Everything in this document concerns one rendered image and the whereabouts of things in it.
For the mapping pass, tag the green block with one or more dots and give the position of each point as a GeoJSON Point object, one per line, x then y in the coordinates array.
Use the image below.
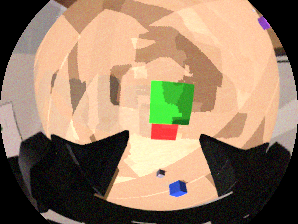
{"type": "Point", "coordinates": [170, 102]}

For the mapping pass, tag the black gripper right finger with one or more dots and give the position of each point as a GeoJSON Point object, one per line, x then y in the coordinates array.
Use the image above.
{"type": "Point", "coordinates": [228, 163]}

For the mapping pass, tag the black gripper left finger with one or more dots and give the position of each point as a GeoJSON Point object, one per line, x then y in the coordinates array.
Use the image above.
{"type": "Point", "coordinates": [97, 161]}

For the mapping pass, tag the red block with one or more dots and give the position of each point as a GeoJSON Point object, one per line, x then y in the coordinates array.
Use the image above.
{"type": "Point", "coordinates": [164, 132]}

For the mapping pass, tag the blue cube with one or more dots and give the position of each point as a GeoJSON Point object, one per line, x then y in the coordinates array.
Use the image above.
{"type": "Point", "coordinates": [177, 188]}

